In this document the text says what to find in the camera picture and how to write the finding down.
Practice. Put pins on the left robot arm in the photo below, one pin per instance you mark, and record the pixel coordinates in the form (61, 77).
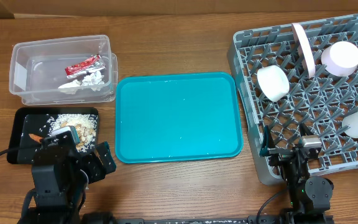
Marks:
(54, 204)

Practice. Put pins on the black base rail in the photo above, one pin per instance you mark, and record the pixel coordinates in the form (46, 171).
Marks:
(197, 221)

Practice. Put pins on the white tissue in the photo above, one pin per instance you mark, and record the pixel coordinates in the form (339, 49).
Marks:
(94, 79)

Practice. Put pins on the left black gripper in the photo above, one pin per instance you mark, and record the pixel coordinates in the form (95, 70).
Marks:
(96, 170)

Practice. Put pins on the spilled rice and peanuts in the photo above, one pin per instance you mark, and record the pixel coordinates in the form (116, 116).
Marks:
(85, 125)

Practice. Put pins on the teal serving tray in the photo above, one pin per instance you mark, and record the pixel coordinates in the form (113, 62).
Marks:
(185, 117)

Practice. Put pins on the black plastic tray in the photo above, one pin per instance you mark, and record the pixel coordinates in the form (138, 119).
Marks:
(39, 121)

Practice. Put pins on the clear plastic storage bin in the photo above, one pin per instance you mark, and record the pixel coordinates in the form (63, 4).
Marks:
(37, 71)

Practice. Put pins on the large pink plate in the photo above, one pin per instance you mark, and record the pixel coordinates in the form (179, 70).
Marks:
(304, 49)

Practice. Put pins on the white bowl with food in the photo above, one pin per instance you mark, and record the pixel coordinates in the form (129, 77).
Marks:
(273, 82)

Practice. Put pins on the orange carrot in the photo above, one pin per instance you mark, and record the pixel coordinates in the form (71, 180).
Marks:
(36, 138)

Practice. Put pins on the small pink bowl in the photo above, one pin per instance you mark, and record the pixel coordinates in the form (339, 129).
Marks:
(340, 59)

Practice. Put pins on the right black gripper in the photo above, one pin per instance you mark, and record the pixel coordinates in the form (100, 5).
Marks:
(281, 155)

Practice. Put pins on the red foil snack wrapper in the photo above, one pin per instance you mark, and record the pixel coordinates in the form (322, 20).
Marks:
(90, 65)

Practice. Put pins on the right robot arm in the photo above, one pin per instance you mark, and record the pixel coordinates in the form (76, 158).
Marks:
(309, 195)

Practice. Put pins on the grey dishwasher rack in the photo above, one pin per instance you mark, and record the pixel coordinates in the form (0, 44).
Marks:
(321, 102)

